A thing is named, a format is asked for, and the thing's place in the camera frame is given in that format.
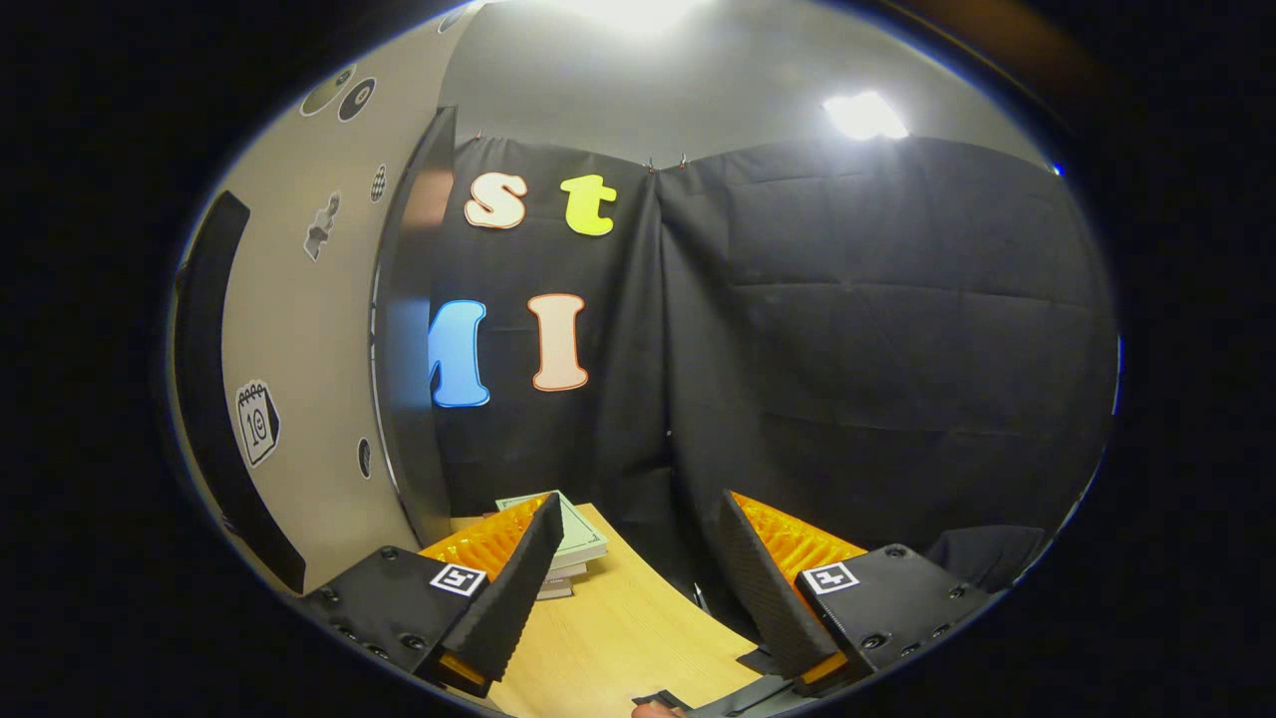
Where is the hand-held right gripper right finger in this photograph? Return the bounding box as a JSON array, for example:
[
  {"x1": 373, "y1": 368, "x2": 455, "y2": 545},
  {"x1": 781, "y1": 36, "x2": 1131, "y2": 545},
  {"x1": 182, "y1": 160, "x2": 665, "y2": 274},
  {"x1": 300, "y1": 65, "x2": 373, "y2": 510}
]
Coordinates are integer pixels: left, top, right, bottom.
[{"x1": 718, "y1": 489, "x2": 998, "y2": 699}]

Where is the large ceiling light panel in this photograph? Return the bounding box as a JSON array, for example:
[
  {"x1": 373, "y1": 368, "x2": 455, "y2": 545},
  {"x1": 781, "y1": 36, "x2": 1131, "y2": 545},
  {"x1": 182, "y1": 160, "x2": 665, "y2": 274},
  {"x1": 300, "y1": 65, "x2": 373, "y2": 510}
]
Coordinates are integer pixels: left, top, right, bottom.
[{"x1": 558, "y1": 0, "x2": 719, "y2": 36}]

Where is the black backdrop cloth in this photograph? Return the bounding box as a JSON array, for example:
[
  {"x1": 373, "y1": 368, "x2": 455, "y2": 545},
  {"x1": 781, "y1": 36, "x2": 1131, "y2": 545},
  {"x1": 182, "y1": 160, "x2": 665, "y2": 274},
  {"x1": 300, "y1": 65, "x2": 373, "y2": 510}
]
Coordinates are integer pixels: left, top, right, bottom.
[{"x1": 429, "y1": 135, "x2": 1117, "y2": 639}]

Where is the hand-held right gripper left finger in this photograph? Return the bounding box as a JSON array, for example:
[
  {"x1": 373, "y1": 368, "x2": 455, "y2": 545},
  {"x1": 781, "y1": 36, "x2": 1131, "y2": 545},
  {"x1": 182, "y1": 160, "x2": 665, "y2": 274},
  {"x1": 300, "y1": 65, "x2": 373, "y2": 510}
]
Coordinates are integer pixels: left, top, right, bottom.
[{"x1": 299, "y1": 491, "x2": 566, "y2": 699}]

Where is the black cabinet door handle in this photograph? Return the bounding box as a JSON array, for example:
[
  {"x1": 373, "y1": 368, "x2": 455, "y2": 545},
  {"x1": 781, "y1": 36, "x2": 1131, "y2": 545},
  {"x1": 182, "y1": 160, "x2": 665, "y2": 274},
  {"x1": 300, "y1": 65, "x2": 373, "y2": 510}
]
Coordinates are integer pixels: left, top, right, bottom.
[{"x1": 174, "y1": 189, "x2": 307, "y2": 596}]

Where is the small ceiling light panel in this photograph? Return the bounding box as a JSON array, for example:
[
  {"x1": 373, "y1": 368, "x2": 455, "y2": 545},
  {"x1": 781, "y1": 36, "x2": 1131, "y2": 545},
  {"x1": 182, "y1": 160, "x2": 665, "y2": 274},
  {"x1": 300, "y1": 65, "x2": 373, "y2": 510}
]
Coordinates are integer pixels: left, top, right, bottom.
[{"x1": 822, "y1": 90, "x2": 910, "y2": 141}]

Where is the green book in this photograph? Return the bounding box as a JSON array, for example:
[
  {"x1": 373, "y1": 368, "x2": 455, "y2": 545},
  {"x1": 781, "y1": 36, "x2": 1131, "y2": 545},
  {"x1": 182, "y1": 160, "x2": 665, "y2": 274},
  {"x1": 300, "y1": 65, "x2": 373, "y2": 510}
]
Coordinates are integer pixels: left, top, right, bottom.
[{"x1": 495, "y1": 489, "x2": 609, "y2": 567}]

